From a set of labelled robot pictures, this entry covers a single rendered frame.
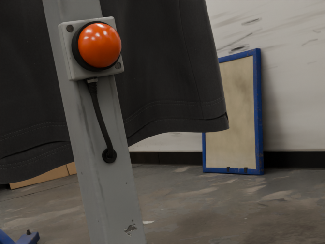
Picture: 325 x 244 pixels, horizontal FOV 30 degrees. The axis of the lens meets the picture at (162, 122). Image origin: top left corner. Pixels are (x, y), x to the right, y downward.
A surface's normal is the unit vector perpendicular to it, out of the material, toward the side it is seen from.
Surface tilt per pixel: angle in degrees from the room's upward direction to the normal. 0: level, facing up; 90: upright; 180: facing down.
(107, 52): 119
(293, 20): 90
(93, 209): 90
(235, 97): 80
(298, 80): 90
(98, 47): 100
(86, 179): 90
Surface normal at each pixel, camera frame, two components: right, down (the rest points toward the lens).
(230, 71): -0.88, 0.03
